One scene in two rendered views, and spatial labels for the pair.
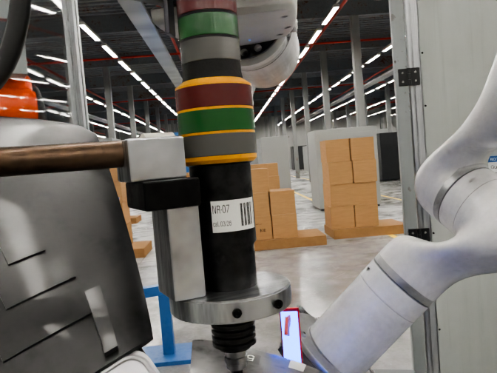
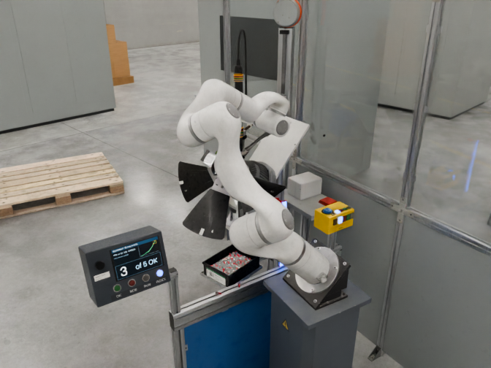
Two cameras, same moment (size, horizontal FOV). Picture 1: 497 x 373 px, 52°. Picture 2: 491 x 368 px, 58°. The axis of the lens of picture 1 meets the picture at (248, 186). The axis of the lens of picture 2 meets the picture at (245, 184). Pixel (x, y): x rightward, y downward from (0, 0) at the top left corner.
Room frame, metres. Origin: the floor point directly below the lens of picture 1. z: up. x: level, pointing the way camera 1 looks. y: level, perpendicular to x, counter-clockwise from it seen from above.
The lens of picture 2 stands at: (1.76, -1.29, 2.03)
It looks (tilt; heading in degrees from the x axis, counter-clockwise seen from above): 24 degrees down; 138
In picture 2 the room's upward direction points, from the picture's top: straight up
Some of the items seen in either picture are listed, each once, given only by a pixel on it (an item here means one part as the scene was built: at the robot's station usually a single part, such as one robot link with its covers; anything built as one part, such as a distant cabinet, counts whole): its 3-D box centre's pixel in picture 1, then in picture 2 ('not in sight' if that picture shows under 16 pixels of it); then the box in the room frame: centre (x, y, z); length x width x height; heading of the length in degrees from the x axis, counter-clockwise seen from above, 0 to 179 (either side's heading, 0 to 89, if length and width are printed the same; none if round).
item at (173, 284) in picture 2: not in sight; (174, 290); (0.56, -0.56, 0.96); 0.03 x 0.03 x 0.20; 81
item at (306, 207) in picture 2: not in sight; (306, 201); (0.26, 0.58, 0.85); 0.36 x 0.24 x 0.03; 171
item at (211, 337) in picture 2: not in sight; (263, 345); (0.63, -0.14, 0.45); 0.82 x 0.02 x 0.66; 81
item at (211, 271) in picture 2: not in sight; (231, 264); (0.46, -0.18, 0.85); 0.22 x 0.17 x 0.07; 97
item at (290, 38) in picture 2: not in sight; (281, 174); (-0.03, 0.66, 0.90); 0.08 x 0.06 x 1.80; 26
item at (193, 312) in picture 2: not in sight; (264, 282); (0.63, -0.14, 0.82); 0.90 x 0.04 x 0.08; 81
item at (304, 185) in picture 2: not in sight; (302, 185); (0.19, 0.62, 0.92); 0.17 x 0.16 x 0.11; 81
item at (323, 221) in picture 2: not in sight; (333, 218); (0.69, 0.25, 1.02); 0.16 x 0.10 x 0.11; 81
